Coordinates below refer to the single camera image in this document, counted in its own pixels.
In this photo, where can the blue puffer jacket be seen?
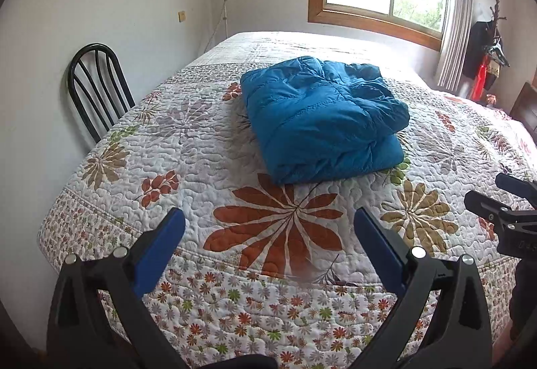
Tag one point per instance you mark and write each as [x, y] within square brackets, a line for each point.
[319, 121]

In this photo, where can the wooden coat rack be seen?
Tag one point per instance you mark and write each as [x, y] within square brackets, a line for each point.
[497, 29]

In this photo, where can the red hanging garment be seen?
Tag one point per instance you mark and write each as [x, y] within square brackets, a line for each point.
[482, 79]

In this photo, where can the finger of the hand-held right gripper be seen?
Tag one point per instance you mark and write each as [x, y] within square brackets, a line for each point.
[486, 205]
[518, 183]

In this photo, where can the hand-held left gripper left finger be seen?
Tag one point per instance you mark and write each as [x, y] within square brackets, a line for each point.
[163, 245]

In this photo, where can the wooden headboard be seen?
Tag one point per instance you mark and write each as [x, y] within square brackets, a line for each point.
[526, 105]

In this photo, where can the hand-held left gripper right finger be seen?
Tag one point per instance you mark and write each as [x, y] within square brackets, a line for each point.
[377, 245]

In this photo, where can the white vertical blinds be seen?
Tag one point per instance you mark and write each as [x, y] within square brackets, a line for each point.
[455, 37]

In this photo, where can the bed with floral quilt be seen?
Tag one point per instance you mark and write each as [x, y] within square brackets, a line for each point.
[272, 222]

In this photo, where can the black hanging garment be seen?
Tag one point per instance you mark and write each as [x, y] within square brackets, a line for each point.
[476, 46]

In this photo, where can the black metal chair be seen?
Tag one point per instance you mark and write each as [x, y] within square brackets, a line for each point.
[96, 47]

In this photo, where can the yellow wall switch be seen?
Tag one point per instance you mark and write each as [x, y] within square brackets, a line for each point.
[181, 16]

